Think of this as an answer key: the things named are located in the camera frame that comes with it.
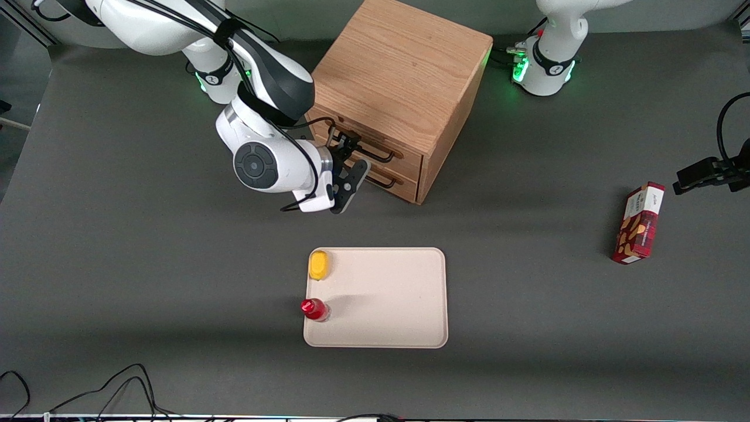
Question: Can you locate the black cable loop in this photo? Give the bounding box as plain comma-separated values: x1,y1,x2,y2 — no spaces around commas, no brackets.
717,92,750,168

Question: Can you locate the beige plastic tray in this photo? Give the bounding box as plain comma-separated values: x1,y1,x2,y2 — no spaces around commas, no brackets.
303,247,449,349

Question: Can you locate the red small bottle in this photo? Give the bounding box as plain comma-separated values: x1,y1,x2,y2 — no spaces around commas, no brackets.
301,298,330,323

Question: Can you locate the aluminium frame rail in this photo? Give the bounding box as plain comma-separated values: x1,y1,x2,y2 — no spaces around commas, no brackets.
0,0,59,47

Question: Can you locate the red plaid shortbread box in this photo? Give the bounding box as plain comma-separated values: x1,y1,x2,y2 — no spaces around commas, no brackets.
611,182,666,266

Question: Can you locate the wooden drawer cabinet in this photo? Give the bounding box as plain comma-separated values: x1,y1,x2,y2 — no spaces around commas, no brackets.
305,0,494,205

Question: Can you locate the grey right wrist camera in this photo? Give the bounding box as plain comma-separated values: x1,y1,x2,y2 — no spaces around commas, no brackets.
330,158,371,215

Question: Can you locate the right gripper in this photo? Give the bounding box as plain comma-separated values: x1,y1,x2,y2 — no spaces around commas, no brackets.
295,132,363,213

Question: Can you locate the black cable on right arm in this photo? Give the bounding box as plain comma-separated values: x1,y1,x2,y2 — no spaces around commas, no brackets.
32,0,340,213

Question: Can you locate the yellow toy lemon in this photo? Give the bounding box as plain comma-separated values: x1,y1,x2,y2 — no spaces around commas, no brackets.
308,250,332,281

